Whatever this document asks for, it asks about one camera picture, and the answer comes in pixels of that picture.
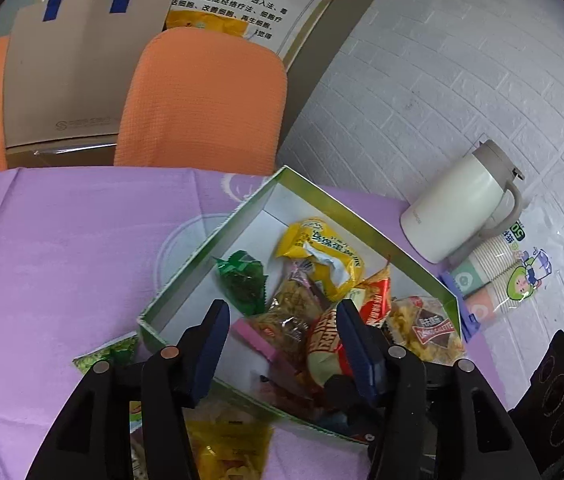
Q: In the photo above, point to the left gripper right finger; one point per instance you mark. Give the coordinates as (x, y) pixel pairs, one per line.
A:
(431, 420)

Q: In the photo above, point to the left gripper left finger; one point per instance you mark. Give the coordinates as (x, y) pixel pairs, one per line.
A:
(90, 438)

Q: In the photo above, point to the clear cookie pack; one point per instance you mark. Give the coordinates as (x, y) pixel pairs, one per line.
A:
(420, 324)

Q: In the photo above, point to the yellow egg cake pack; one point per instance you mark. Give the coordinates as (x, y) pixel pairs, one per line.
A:
(335, 264)

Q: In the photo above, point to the dark green candy wrapper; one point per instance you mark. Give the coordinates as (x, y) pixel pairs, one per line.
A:
(242, 279)

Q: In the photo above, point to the broad bean snack pack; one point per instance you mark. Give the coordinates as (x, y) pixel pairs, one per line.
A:
(280, 333)

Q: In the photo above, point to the green small snack packet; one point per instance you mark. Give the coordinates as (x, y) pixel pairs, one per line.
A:
(119, 351)

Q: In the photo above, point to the yellow clear snack pack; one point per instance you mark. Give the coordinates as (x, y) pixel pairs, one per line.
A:
(227, 442)

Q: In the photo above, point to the paper cups pack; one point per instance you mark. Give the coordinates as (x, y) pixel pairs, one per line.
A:
(504, 271)

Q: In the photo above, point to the white thermos jug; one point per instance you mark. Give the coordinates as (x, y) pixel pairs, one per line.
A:
(460, 202)

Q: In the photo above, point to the green cardboard box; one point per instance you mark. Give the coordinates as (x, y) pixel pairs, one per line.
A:
(191, 282)

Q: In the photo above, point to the right orange chair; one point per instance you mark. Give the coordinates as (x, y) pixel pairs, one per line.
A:
(204, 100)

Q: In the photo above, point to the brown paper bag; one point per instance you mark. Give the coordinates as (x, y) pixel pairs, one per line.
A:
(68, 69)

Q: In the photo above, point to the black camera module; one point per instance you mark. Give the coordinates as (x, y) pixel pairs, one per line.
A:
(539, 415)

